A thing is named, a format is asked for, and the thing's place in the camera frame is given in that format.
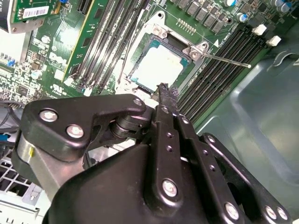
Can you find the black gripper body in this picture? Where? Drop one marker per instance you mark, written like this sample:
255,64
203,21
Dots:
105,191

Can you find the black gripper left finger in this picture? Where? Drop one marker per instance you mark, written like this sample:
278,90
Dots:
70,116

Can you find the metal socket cover frame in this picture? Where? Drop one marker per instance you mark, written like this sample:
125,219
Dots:
189,74

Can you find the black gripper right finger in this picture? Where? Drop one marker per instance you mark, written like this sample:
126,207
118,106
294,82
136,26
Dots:
194,144

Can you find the silver CPU plate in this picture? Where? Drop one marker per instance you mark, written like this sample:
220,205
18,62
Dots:
158,67

